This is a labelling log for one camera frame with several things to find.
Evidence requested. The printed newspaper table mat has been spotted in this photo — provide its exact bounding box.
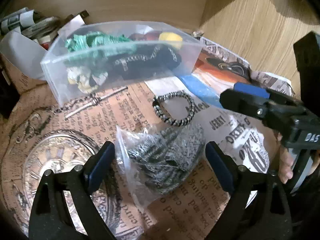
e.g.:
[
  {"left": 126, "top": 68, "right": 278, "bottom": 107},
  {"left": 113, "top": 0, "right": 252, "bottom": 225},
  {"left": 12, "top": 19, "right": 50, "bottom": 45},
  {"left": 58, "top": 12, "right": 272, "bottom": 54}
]
[{"left": 1, "top": 77, "right": 280, "bottom": 239}]

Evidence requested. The floral patterned cloth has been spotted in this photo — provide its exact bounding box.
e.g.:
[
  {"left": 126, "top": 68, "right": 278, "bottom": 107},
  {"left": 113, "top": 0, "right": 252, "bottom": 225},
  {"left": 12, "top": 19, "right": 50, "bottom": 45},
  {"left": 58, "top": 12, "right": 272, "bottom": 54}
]
[{"left": 67, "top": 66, "right": 108, "bottom": 94}]

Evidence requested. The green knitted cloth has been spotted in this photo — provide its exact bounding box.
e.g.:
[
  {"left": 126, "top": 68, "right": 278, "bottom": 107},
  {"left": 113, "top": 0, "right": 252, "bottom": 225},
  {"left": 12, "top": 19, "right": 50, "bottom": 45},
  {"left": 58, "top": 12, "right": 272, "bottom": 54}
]
[{"left": 65, "top": 31, "right": 137, "bottom": 61}]

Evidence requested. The plastic bag of metal scrubber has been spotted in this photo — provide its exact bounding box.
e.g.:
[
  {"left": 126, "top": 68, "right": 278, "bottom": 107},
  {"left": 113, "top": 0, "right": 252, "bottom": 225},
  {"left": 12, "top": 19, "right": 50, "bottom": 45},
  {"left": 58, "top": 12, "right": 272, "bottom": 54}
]
[{"left": 116, "top": 123, "right": 206, "bottom": 210}]

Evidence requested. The black cloth with braided trim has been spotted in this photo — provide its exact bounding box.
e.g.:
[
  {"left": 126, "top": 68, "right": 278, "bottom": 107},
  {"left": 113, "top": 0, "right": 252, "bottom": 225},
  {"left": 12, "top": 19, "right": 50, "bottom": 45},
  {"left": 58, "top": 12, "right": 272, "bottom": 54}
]
[{"left": 107, "top": 44, "right": 182, "bottom": 80}]

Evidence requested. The stack of newspapers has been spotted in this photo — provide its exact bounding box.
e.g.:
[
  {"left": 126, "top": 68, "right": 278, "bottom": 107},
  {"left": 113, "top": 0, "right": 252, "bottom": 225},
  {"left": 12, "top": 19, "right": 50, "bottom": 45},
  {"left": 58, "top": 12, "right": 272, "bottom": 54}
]
[{"left": 0, "top": 7, "right": 90, "bottom": 43}]

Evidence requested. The black white braided ring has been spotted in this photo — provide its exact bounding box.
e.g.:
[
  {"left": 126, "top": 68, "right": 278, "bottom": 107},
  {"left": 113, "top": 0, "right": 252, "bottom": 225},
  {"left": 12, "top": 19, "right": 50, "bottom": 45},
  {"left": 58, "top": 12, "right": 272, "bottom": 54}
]
[{"left": 152, "top": 90, "right": 196, "bottom": 127}]

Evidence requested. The person's right hand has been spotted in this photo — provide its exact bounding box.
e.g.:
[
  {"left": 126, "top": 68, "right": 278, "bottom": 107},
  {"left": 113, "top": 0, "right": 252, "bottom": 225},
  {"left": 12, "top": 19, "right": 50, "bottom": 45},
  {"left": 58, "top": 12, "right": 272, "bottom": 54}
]
[{"left": 278, "top": 146, "right": 320, "bottom": 184}]

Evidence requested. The clear plastic storage box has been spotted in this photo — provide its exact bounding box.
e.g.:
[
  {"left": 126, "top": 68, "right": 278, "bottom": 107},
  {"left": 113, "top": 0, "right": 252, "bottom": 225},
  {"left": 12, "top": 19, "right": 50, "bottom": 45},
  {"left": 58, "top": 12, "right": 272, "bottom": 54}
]
[{"left": 41, "top": 21, "right": 203, "bottom": 106}]

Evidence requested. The small white box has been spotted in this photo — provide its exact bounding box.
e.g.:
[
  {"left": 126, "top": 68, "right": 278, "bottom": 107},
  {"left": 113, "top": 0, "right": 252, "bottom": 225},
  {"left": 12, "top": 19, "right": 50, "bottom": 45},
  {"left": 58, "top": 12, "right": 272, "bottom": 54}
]
[{"left": 57, "top": 15, "right": 85, "bottom": 40}]

